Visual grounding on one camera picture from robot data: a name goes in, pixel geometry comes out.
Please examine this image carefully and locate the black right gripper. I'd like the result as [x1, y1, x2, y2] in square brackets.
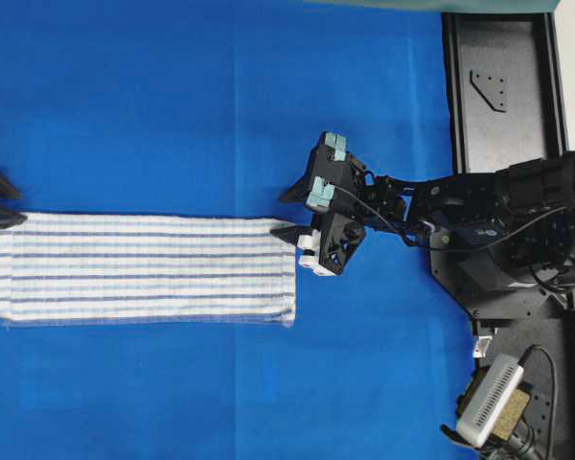
[270, 151, 366, 276]

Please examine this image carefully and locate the white blue-striped towel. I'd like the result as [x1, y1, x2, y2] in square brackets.
[0, 213, 296, 326]

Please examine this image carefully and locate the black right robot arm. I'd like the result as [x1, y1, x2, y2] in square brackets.
[273, 143, 575, 311]

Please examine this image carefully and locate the blue table cloth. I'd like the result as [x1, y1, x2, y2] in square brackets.
[0, 1, 473, 459]

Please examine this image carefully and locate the black triangular bracket plate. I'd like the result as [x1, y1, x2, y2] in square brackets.
[470, 69, 508, 113]

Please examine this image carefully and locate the black aluminium table frame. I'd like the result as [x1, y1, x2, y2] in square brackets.
[431, 13, 575, 459]

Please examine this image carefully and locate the white depth camera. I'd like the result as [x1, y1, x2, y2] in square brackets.
[456, 354, 531, 449]

